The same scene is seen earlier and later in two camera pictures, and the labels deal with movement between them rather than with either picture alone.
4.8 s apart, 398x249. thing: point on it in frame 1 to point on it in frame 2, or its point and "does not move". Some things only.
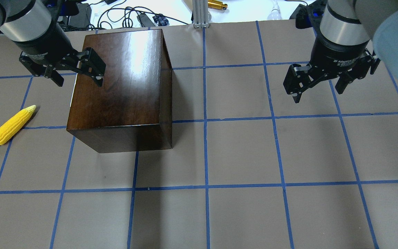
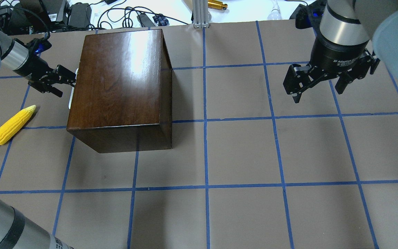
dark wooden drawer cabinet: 132,109 does not move
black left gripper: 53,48 to 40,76
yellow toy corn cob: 9,129 does not move
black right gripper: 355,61 does not move
